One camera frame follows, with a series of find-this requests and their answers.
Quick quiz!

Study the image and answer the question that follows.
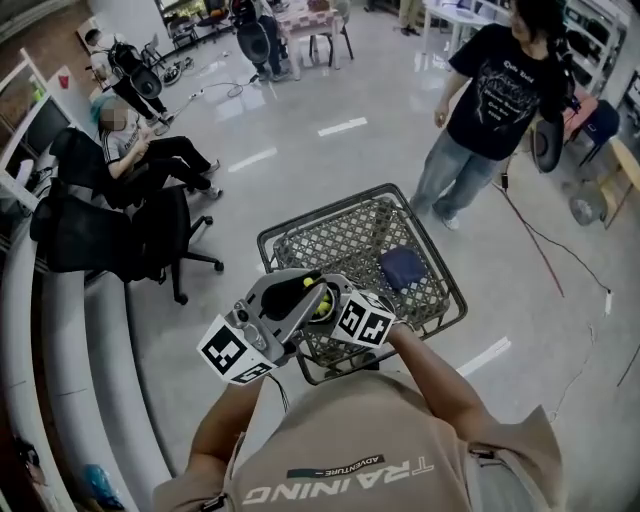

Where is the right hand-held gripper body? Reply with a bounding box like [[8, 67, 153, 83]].
[[329, 287, 397, 350]]

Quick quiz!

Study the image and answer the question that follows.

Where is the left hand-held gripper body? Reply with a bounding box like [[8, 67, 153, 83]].
[[197, 298, 289, 386]]

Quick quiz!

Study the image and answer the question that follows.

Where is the person's right forearm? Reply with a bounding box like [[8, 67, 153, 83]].
[[384, 322, 495, 447]]

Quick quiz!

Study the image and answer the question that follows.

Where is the person's left forearm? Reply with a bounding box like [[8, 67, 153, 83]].
[[177, 372, 275, 484]]

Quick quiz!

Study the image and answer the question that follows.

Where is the dark blue cloth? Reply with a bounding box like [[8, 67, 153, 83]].
[[378, 246, 429, 294]]

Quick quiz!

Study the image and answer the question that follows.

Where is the person's beige t-shirt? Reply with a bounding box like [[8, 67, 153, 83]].
[[152, 370, 567, 512]]

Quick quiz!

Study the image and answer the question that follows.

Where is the grey curved bench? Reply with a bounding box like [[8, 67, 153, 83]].
[[0, 219, 179, 512]]

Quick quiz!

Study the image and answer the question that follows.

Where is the black office chair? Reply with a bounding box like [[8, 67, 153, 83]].
[[28, 183, 226, 307], [48, 126, 132, 211]]

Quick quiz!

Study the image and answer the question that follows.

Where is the blue plastic bag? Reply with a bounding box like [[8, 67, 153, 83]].
[[79, 463, 127, 512]]

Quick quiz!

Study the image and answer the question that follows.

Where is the black metal chair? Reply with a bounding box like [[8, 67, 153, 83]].
[[308, 30, 342, 70]]

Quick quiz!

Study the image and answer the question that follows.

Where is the black oval backpack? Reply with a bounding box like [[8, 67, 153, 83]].
[[528, 115, 570, 175], [235, 20, 275, 65], [108, 42, 164, 100]]

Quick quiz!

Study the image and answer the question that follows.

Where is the table with checkered cloth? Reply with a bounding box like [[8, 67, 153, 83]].
[[273, 0, 355, 82]]

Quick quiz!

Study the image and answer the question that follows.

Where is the black computer monitor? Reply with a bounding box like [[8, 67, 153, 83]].
[[21, 93, 72, 154]]

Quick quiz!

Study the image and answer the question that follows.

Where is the white table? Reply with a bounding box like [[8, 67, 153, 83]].
[[421, 0, 502, 57]]

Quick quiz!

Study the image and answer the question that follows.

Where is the white partition desk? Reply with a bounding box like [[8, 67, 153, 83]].
[[0, 47, 99, 214]]

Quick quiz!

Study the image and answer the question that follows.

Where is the wooden bench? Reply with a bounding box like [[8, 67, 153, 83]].
[[598, 135, 640, 231]]

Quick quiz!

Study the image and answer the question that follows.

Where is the dark blue chair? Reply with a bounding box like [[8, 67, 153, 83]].
[[578, 98, 622, 169]]

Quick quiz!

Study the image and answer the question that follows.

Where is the white storage shelf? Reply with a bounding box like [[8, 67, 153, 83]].
[[563, 0, 632, 104]]

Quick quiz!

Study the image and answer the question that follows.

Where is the black wire basket cart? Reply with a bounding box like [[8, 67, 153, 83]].
[[256, 182, 470, 387]]

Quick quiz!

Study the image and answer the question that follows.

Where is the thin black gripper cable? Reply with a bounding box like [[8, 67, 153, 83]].
[[268, 373, 292, 415]]

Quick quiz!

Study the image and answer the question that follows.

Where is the red floor cable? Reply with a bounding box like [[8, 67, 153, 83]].
[[491, 177, 566, 300]]

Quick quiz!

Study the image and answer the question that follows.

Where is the white floor cable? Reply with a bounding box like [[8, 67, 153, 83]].
[[548, 314, 612, 424], [158, 79, 247, 132]]

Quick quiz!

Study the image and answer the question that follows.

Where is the black floor cable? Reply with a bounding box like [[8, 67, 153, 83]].
[[499, 172, 614, 296]]

